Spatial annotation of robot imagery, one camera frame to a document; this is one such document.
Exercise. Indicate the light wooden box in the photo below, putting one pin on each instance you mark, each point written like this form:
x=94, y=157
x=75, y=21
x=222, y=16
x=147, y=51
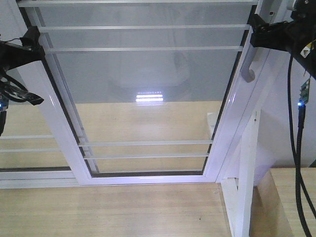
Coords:
x=277, y=193

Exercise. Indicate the grey metal door handle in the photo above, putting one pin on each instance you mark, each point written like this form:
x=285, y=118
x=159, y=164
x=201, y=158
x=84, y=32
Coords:
x=246, y=72

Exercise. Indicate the white door frame jamb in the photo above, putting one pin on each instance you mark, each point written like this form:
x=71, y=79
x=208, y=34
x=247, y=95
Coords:
x=242, y=100

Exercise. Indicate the green circuit board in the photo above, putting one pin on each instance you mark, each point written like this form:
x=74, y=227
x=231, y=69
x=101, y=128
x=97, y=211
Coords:
x=304, y=93

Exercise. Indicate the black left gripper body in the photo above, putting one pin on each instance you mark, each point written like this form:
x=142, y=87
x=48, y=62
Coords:
x=13, y=55

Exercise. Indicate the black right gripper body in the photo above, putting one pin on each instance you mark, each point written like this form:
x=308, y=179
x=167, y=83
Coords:
x=297, y=37

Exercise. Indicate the white wall panel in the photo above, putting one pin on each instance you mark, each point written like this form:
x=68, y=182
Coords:
x=273, y=147

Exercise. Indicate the fixed glass door panel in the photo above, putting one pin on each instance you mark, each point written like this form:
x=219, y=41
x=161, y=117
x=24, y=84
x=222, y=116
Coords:
x=44, y=143

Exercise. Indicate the white triangular support bracket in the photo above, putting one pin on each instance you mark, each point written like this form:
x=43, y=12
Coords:
x=236, y=177

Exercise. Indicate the light wooden base platform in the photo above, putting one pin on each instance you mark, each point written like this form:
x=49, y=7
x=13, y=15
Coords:
x=157, y=210

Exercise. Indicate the white framed sliding glass door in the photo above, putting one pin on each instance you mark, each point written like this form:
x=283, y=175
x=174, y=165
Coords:
x=149, y=52

